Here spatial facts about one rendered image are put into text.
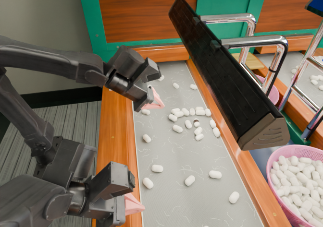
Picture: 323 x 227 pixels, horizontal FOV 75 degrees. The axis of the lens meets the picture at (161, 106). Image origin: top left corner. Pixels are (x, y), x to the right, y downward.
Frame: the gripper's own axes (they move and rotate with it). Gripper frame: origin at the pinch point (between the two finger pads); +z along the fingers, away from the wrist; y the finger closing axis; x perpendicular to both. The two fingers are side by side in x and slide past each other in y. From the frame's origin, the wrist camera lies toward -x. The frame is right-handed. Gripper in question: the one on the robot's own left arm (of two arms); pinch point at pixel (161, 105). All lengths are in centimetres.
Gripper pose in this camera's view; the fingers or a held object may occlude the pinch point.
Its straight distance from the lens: 69.0
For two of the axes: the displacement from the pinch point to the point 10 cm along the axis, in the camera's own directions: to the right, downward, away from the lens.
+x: -6.5, 6.3, 4.3
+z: 7.5, 4.1, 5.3
